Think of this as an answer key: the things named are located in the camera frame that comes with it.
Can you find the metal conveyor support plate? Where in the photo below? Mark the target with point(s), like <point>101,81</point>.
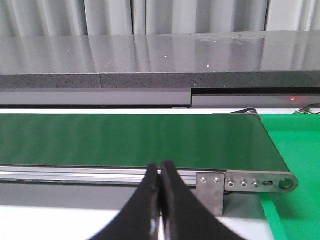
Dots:
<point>210,188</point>

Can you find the white pleated curtain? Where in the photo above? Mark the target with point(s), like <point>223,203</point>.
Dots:
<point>25,18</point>

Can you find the bright green mat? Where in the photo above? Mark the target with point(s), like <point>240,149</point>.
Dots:
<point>295,215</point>

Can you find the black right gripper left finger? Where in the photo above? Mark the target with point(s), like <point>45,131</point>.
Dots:
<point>139,218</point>

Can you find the aluminium conveyor side rail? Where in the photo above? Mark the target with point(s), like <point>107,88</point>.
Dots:
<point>79,175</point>

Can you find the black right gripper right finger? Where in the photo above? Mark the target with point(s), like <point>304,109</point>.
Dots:
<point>184,217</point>

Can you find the grey cabinet front panel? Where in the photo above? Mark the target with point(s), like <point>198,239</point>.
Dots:
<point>97,96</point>

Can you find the metal conveyor end bracket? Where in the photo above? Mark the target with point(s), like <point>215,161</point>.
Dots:
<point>260,181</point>

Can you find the grey cabinet drawer right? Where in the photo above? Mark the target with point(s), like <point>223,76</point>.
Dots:
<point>261,97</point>

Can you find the green conveyor belt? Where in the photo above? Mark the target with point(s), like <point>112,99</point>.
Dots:
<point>214,141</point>

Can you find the grey stone countertop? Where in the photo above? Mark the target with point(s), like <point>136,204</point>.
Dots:
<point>265,59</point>

